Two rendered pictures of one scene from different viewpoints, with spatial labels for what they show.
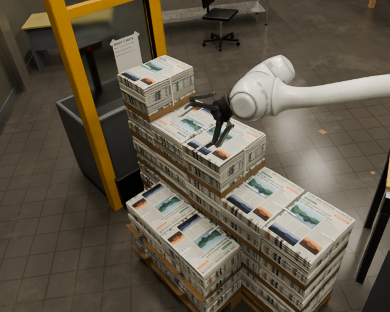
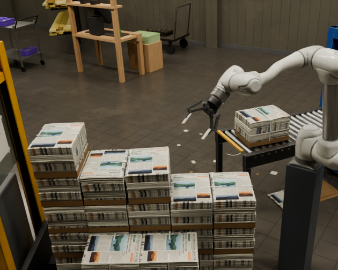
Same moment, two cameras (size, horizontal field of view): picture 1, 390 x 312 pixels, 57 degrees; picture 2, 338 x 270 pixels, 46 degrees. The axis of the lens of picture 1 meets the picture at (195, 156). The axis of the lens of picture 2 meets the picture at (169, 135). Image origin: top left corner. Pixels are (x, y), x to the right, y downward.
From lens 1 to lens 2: 1.54 m
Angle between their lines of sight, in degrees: 43
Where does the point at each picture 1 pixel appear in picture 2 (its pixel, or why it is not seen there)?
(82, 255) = not seen: outside the picture
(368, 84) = (279, 65)
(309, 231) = (236, 188)
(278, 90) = (260, 75)
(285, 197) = (203, 181)
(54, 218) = not seen: outside the picture
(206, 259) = (186, 252)
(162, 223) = (130, 255)
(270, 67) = (236, 71)
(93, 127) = not seen: outside the picture
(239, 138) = (158, 155)
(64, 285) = not seen: outside the picture
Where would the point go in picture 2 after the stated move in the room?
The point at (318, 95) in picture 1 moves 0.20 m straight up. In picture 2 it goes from (272, 73) to (274, 34)
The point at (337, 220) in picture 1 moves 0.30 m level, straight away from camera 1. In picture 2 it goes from (241, 176) to (222, 158)
